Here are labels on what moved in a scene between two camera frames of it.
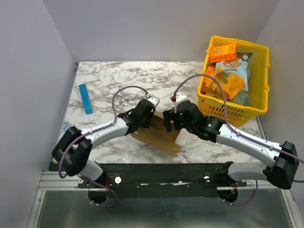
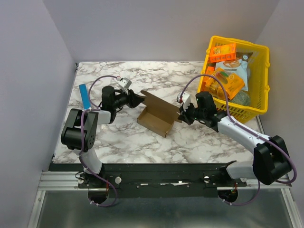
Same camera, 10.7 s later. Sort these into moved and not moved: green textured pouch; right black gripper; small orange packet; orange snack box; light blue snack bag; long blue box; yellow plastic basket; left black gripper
Moved: right black gripper; left black gripper
Not moved: orange snack box; light blue snack bag; green textured pouch; small orange packet; yellow plastic basket; long blue box
